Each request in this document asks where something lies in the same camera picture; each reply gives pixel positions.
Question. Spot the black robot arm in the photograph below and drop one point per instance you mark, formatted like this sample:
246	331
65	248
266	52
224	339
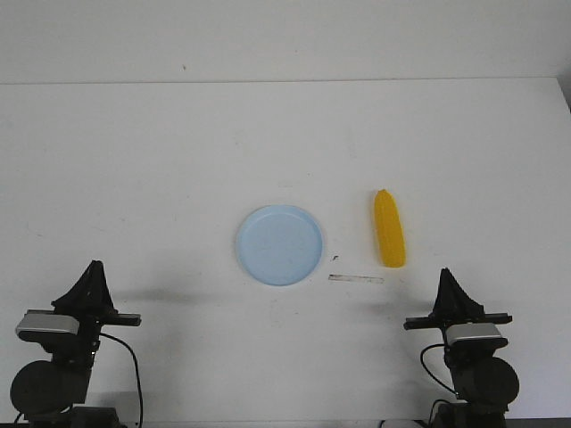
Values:
482	384
52	393

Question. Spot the light blue round plate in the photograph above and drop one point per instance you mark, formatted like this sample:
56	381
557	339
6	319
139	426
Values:
279	245

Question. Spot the yellow plastic corn cob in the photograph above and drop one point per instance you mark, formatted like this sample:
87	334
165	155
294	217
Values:
390	237

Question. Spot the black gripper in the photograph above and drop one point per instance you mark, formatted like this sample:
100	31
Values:
89	301
450	294

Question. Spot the clear tape strip on table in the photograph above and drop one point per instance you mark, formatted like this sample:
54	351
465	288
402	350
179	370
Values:
356	279

